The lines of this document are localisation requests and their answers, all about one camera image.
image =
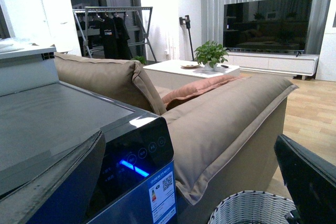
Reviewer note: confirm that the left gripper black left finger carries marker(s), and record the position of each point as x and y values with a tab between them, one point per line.
62	193

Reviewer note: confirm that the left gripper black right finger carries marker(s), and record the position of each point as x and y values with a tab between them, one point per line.
310	181

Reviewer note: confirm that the grey front-load washing machine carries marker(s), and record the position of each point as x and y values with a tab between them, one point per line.
41	125

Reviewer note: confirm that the metal clothes drying rack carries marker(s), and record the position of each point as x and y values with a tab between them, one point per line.
137	20

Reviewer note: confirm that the white woven laundry basket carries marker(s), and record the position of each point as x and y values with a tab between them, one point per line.
250	206

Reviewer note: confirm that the beige fabric sofa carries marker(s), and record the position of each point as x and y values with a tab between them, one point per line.
223	140

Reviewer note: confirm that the blue energy label sticker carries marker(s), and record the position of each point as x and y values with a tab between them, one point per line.
162	197

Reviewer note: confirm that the white tv stand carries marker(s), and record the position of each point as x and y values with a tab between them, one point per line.
288	65

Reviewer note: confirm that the white counter ledge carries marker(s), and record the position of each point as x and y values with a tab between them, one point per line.
26	65

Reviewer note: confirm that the orange throw pillow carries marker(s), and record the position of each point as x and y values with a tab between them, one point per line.
195	89

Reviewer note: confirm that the white coffee table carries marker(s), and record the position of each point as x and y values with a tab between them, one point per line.
169	74

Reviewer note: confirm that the large flat screen television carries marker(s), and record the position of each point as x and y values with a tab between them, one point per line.
267	26

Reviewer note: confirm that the green potted plant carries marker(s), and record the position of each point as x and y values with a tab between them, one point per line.
210	54

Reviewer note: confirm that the small beige plate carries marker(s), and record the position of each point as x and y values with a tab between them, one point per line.
190	66

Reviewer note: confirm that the black hanging t-shirt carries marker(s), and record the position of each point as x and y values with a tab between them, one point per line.
109	35

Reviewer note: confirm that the black cordless vacuum cleaner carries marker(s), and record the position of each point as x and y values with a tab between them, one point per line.
185	21

